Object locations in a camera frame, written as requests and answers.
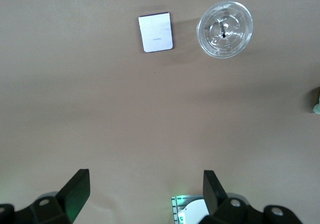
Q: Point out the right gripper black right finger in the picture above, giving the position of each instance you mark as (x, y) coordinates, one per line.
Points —
(230, 211)

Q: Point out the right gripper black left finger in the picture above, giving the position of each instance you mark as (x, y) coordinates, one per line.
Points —
(65, 201)

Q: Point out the lilac phone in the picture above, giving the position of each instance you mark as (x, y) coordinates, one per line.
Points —
(156, 32)

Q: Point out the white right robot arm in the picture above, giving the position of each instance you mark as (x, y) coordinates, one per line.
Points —
(193, 211)

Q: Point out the brown table cover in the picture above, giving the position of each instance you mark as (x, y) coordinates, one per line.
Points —
(125, 108)

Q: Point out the grey totoro plush toy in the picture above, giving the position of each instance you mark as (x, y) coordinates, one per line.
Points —
(317, 103)

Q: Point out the clear plastic cup with lid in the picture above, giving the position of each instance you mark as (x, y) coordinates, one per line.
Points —
(225, 46)

